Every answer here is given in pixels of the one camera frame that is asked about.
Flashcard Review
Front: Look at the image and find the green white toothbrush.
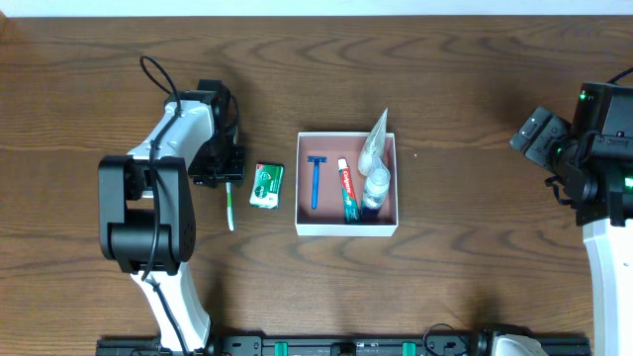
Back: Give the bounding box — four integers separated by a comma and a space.
226, 182, 234, 232

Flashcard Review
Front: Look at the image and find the blue disposable razor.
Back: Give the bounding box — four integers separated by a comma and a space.
307, 156, 327, 210

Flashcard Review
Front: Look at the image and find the green white toothpaste tube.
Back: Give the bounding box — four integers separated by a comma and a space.
337, 158, 361, 224

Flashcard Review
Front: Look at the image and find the white cream tube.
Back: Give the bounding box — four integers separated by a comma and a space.
358, 108, 389, 176

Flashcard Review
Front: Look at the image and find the clear bottle with dark base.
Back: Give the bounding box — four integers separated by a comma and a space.
361, 164, 391, 222

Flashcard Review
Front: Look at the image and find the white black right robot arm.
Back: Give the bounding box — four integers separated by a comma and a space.
509, 80, 632, 355

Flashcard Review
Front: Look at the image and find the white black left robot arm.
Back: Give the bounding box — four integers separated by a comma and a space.
96, 91, 244, 355

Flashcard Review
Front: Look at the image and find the green Dettol soap box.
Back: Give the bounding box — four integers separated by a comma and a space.
249, 163, 285, 209

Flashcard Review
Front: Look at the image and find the white box with pink interior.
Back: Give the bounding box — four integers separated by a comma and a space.
295, 132, 399, 237

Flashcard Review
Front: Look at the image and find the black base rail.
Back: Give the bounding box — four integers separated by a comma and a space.
95, 335, 591, 356

